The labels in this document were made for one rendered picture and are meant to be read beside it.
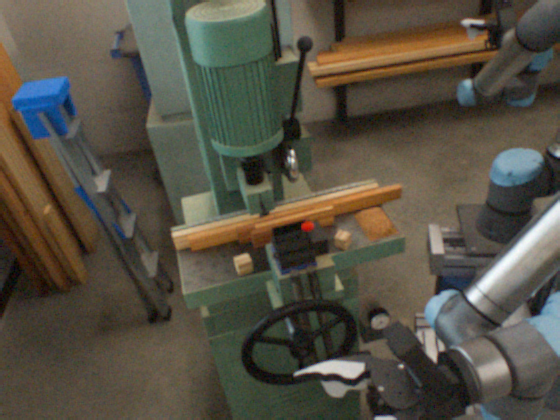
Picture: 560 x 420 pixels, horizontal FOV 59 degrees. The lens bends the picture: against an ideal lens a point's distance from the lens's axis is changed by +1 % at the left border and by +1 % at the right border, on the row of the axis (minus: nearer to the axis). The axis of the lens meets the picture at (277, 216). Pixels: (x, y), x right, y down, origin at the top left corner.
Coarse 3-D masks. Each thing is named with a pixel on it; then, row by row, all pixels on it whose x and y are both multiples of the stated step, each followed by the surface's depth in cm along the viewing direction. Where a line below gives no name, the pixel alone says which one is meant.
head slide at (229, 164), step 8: (224, 160) 133; (232, 160) 134; (264, 160) 136; (224, 168) 135; (232, 168) 135; (264, 168) 138; (272, 168) 139; (224, 176) 140; (232, 176) 137; (272, 176) 140; (232, 184) 138
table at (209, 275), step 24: (336, 216) 141; (360, 240) 132; (384, 240) 131; (192, 264) 132; (216, 264) 131; (264, 264) 129; (336, 264) 131; (192, 288) 125; (216, 288) 126; (240, 288) 128; (264, 288) 130; (336, 288) 124
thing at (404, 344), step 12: (396, 324) 57; (396, 336) 56; (408, 336) 55; (396, 348) 55; (408, 348) 55; (420, 348) 55; (408, 360) 55; (420, 360) 56; (432, 360) 60; (420, 372) 57; (432, 372) 58; (444, 372) 62; (432, 384) 59; (444, 384) 59
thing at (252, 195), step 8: (240, 168) 135; (240, 176) 132; (240, 184) 133; (264, 184) 128; (248, 192) 126; (256, 192) 126; (264, 192) 126; (272, 192) 127; (248, 200) 126; (256, 200) 127; (264, 200) 128; (272, 200) 128; (248, 208) 128; (256, 208) 128; (272, 208) 130
